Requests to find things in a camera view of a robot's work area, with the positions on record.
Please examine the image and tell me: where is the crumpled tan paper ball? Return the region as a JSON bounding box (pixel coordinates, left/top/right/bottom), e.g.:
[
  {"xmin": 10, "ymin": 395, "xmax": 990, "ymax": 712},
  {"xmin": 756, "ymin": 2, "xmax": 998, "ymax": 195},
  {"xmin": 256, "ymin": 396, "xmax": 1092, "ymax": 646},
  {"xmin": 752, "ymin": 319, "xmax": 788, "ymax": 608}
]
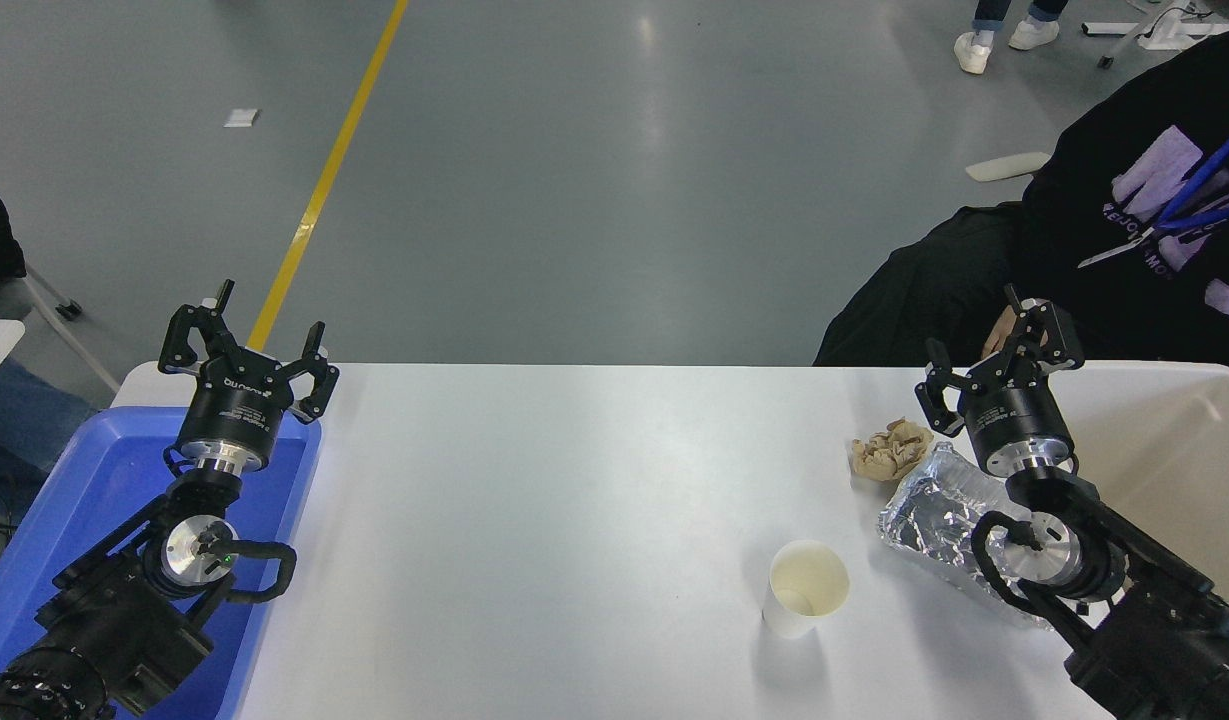
[{"xmin": 851, "ymin": 418, "xmax": 935, "ymax": 484}]

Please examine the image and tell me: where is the white paper cup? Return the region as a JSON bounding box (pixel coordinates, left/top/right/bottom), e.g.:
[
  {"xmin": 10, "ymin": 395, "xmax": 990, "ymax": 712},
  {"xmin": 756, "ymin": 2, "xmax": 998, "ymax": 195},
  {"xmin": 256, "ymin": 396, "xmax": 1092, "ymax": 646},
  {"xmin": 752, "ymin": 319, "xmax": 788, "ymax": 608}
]
[{"xmin": 762, "ymin": 540, "xmax": 851, "ymax": 641}]

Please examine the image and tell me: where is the grey metal chair leg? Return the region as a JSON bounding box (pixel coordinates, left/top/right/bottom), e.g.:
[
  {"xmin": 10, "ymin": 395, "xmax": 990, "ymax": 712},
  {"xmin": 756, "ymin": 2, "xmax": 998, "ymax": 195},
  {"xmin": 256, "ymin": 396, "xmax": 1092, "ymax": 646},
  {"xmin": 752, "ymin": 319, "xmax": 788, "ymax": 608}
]
[{"xmin": 19, "ymin": 265, "xmax": 122, "ymax": 393}]

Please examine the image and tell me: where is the crumpled silver foil tray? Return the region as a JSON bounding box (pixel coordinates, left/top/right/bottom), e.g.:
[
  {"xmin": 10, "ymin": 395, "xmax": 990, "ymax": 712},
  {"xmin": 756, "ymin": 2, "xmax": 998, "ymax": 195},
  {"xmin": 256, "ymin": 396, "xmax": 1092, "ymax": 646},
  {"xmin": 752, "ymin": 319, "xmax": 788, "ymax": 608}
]
[{"xmin": 879, "ymin": 440, "xmax": 1060, "ymax": 631}]

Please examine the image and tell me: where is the person's hand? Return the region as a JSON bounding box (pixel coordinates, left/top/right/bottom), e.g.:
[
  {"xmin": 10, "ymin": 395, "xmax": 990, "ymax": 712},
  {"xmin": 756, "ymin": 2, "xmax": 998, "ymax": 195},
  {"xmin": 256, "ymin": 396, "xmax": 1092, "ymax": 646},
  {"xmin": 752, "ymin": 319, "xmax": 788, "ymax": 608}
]
[{"xmin": 981, "ymin": 304, "xmax": 1022, "ymax": 361}]

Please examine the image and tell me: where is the large pale bin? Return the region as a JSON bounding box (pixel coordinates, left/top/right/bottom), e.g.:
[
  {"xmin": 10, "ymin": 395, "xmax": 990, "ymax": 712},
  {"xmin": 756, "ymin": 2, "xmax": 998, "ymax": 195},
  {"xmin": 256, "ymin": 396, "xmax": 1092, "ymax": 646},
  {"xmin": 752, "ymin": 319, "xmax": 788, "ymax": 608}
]
[{"xmin": 1062, "ymin": 362, "xmax": 1229, "ymax": 626}]

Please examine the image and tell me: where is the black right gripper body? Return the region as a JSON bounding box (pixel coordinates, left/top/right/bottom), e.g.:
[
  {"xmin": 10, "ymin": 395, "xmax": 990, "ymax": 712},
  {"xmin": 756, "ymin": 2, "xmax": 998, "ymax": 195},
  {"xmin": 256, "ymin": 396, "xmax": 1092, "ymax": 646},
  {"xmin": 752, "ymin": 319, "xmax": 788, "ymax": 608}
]
[{"xmin": 957, "ymin": 372, "xmax": 1075, "ymax": 469}]

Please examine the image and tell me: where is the blue plastic tray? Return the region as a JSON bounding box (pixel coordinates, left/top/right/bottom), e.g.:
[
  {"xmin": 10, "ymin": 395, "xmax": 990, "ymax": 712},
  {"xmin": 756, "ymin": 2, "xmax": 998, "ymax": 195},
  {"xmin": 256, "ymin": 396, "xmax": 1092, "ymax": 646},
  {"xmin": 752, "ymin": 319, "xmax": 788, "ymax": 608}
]
[{"xmin": 0, "ymin": 405, "xmax": 323, "ymax": 720}]

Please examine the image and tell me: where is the blue lanyard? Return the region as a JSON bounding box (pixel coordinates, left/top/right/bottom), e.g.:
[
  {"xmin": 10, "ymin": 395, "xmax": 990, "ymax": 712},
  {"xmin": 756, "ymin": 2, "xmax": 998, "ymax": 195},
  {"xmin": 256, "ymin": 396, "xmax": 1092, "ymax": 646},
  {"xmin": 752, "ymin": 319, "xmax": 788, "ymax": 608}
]
[{"xmin": 1079, "ymin": 115, "xmax": 1229, "ymax": 269}]

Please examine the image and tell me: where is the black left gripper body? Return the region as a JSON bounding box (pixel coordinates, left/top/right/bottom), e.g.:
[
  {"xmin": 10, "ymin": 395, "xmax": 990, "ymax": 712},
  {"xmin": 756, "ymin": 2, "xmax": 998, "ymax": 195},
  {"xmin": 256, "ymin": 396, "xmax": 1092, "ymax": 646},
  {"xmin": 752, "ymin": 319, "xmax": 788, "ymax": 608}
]
[{"xmin": 177, "ymin": 350, "xmax": 297, "ymax": 466}]

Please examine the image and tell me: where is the white stand base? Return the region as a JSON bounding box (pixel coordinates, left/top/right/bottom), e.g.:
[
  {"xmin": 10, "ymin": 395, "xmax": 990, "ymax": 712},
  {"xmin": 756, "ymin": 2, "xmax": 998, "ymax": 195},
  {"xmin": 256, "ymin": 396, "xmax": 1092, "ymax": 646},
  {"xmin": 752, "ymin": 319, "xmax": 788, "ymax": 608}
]
[{"xmin": 1082, "ymin": 0, "xmax": 1229, "ymax": 69}]

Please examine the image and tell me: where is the flat white floor piece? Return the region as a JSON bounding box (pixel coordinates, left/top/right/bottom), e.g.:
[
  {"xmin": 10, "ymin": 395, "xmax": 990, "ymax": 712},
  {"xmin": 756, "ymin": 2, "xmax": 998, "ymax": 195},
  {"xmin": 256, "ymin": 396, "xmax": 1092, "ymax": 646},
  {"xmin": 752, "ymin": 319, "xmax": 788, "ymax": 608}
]
[{"xmin": 966, "ymin": 152, "xmax": 1053, "ymax": 183}]

